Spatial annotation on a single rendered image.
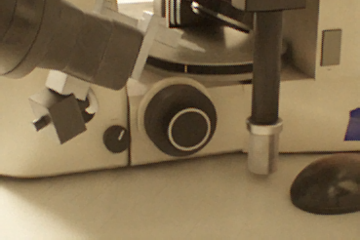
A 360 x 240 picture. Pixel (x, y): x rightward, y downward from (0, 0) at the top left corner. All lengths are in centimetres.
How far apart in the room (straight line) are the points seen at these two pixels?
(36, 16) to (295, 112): 33
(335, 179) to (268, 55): 12
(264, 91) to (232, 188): 9
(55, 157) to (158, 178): 10
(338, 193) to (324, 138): 12
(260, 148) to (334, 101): 11
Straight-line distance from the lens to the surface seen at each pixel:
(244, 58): 73
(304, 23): 75
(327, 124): 73
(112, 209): 63
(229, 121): 71
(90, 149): 68
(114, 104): 67
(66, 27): 48
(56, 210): 63
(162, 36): 53
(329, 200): 62
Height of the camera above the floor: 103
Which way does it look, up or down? 19 degrees down
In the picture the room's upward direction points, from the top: straight up
